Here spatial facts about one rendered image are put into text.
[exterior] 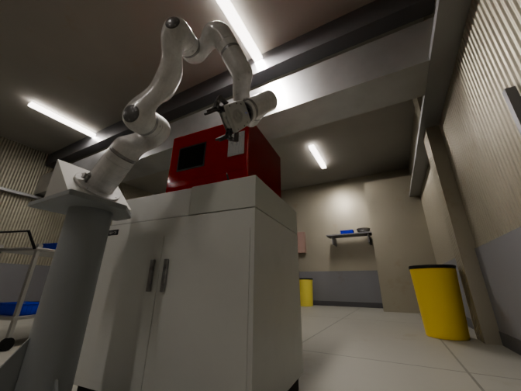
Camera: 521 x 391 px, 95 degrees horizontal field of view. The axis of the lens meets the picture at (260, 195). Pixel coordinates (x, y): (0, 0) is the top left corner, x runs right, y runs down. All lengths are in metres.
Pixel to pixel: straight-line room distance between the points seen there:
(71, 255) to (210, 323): 0.58
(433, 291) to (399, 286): 2.92
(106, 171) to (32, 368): 0.70
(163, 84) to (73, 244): 0.72
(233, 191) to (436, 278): 2.75
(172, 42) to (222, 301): 1.03
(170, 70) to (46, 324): 1.03
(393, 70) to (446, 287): 2.35
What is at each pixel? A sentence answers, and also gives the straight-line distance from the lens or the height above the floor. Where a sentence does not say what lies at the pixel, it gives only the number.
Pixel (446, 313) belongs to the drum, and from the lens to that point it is 3.43.
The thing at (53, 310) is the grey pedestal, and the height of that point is 0.42.
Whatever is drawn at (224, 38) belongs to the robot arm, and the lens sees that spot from 1.16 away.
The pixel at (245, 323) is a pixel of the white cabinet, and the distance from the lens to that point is 0.97.
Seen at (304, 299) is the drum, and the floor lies 0.18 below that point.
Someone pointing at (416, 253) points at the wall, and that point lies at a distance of 6.35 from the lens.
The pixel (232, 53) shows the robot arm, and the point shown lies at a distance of 1.11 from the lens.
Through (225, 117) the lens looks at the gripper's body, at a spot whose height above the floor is 1.07.
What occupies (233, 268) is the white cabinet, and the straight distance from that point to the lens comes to 0.99.
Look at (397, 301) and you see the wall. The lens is 6.30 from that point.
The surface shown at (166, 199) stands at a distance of 1.32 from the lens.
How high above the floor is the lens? 0.51
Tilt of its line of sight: 21 degrees up
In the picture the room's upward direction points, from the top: 1 degrees clockwise
